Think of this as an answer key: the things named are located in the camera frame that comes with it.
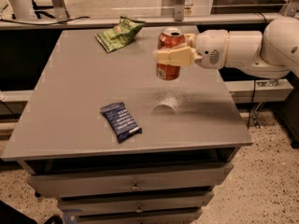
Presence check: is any black cable on rail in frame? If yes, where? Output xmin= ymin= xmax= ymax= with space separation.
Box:
xmin=0 ymin=15 xmax=91 ymax=26

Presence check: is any grey metal rail frame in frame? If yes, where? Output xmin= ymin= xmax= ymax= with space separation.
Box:
xmin=10 ymin=0 xmax=298 ymax=28

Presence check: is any green chip bag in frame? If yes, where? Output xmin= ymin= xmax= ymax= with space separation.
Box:
xmin=95 ymin=16 xmax=146 ymax=53

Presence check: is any middle grey drawer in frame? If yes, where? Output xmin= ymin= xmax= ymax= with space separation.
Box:
xmin=58 ymin=190 xmax=214 ymax=216

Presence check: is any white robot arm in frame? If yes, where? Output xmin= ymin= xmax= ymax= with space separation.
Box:
xmin=153 ymin=17 xmax=299 ymax=79

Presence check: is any white pipe post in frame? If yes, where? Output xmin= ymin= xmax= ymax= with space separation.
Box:
xmin=7 ymin=0 xmax=36 ymax=20

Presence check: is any orange coke can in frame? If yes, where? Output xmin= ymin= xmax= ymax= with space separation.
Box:
xmin=155 ymin=27 xmax=185 ymax=80

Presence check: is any top grey drawer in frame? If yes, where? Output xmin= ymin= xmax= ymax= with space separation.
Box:
xmin=28 ymin=162 xmax=233 ymax=198

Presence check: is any grey drawer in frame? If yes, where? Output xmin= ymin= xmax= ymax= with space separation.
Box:
xmin=28 ymin=162 xmax=233 ymax=198
xmin=58 ymin=190 xmax=214 ymax=216
xmin=66 ymin=208 xmax=202 ymax=224

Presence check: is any bottom grey drawer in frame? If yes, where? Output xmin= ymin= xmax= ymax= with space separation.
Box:
xmin=66 ymin=208 xmax=202 ymax=224

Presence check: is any blue rxbar blueberry wrapper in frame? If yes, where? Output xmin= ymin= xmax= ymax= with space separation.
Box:
xmin=100 ymin=102 xmax=142 ymax=143

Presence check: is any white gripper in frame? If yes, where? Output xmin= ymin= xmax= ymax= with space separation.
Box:
xmin=153 ymin=30 xmax=229 ymax=69

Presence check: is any black hanging cable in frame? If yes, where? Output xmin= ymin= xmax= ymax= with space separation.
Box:
xmin=247 ymin=77 xmax=261 ymax=130

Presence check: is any grey drawer cabinet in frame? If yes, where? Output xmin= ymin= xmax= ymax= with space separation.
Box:
xmin=3 ymin=28 xmax=251 ymax=224

